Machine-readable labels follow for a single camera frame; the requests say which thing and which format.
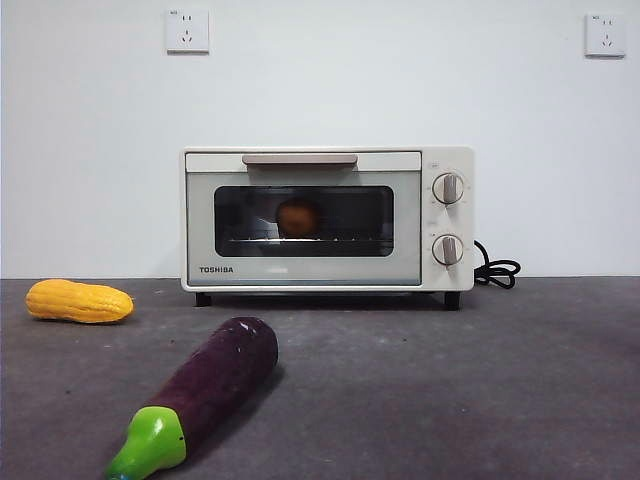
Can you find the purple eggplant green stem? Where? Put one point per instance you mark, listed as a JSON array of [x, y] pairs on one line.
[[220, 375]]

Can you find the white toaster oven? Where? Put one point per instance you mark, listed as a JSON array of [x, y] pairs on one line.
[[450, 220]]

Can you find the white wall socket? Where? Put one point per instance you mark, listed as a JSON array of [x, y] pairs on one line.
[[605, 35], [188, 31]]

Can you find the beige oven knob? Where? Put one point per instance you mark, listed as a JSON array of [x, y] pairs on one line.
[[446, 250], [447, 188]]

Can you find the brown potato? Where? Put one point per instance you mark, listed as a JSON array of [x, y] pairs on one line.
[[297, 217]]

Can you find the yellow corn cob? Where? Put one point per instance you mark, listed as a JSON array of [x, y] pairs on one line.
[[75, 301]]

